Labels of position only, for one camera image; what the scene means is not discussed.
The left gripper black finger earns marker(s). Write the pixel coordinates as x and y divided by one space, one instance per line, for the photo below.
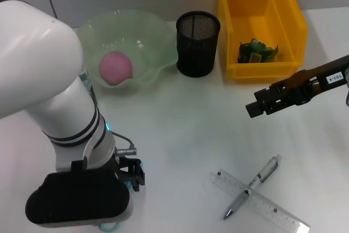
135 173

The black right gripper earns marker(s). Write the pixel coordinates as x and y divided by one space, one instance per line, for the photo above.
321 77

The green plastic wrapper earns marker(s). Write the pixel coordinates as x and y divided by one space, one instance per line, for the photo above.
256 53

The blue scissors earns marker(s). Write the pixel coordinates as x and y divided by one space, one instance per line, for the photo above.
109 228

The silver clear pen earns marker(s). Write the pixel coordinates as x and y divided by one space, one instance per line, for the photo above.
255 182

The clear water bottle green label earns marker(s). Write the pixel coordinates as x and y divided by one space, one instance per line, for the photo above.
87 83

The pink peach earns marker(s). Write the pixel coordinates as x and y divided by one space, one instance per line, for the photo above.
115 68

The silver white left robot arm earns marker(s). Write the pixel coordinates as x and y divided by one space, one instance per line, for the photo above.
41 66

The black mesh pen holder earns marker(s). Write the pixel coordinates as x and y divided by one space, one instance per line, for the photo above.
196 50

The clear plastic ruler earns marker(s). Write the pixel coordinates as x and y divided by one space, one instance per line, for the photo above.
283 212

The green glass fruit plate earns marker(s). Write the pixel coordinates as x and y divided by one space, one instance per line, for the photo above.
152 42

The yellow plastic bin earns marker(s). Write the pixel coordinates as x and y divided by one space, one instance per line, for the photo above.
261 20

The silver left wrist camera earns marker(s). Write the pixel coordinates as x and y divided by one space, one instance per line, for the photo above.
76 197

